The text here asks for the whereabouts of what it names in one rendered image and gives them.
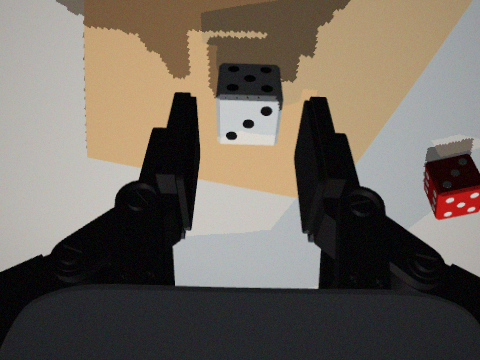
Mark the tan flat mat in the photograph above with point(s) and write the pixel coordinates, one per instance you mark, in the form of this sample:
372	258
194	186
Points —
364	56

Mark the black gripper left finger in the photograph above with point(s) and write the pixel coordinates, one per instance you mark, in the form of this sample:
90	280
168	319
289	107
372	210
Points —
150	216

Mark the grey die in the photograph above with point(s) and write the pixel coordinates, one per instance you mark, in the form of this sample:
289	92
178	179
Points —
249	102

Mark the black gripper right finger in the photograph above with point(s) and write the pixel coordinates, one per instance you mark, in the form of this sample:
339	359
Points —
348	221

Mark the red die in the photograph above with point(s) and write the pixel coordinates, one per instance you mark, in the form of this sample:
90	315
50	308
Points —
452	186

